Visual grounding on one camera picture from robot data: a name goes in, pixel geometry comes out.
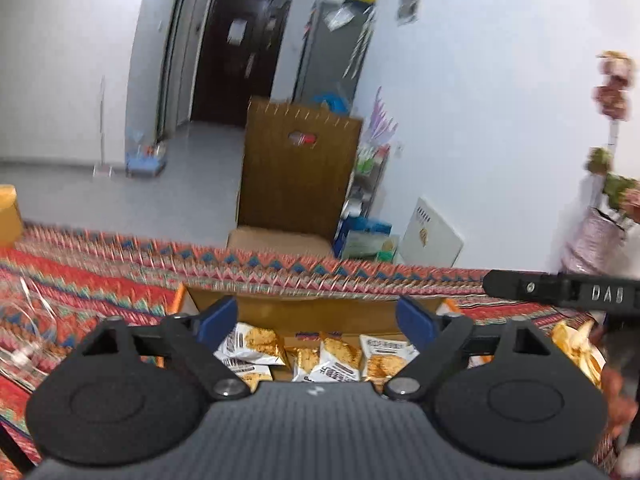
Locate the pile of snack packets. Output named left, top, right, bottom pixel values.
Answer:
left=215, top=322, right=422, bottom=396

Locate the pink ribbed vase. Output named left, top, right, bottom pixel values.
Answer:
left=560, top=205, right=632, bottom=277

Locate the grey refrigerator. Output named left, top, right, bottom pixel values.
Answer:
left=292, top=0, right=376, bottom=111

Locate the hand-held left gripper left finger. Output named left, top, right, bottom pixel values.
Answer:
left=75, top=295, right=251, bottom=402

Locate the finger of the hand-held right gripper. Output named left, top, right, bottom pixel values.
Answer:
left=485, top=269, right=571, bottom=302

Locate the red cardboard box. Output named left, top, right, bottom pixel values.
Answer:
left=157, top=282, right=501, bottom=386

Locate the purple decorative plant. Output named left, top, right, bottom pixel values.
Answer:
left=367, top=87, right=399, bottom=147

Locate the white earphone cable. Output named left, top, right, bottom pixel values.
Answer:
left=0, top=280, right=58, bottom=376

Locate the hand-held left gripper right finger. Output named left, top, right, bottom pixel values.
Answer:
left=382, top=295, right=557, bottom=402

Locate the white folded umbrella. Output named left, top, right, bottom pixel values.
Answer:
left=347, top=7, right=376, bottom=79

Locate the bunch of dried pink roses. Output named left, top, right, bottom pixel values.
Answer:
left=582, top=50, right=640, bottom=211

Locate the wall poster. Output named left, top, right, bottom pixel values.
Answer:
left=397, top=0, right=425, bottom=26

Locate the dark brown door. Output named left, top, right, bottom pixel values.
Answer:
left=190, top=0, right=292, bottom=128

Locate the white flat board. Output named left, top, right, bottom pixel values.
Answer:
left=400, top=196, right=464, bottom=267

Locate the wooden chair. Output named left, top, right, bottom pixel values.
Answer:
left=227, top=97, right=365, bottom=261

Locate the yellow round cup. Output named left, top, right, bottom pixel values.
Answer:
left=0, top=185, right=24, bottom=247

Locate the paper sheet on refrigerator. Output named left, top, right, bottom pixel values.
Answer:
left=322, top=5, right=354, bottom=31

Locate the blue carton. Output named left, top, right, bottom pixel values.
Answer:
left=334, top=217, right=394, bottom=260

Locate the black metal frame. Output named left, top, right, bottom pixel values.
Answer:
left=0, top=422, right=32, bottom=476

